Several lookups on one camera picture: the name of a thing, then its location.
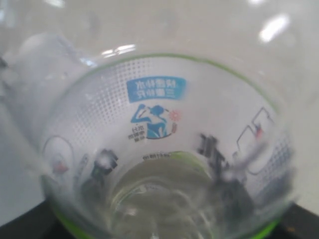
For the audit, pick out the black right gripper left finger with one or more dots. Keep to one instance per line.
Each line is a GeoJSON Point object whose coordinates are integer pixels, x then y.
{"type": "Point", "coordinates": [38, 223]}

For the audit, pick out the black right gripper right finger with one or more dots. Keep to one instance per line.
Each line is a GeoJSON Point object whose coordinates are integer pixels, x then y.
{"type": "Point", "coordinates": [297, 223]}

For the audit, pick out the clear plastic drink bottle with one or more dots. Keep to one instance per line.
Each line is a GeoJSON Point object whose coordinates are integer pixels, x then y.
{"type": "Point", "coordinates": [163, 119]}

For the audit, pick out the white plastic tray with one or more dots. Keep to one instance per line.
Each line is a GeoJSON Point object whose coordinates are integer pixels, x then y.
{"type": "Point", "coordinates": [15, 169]}

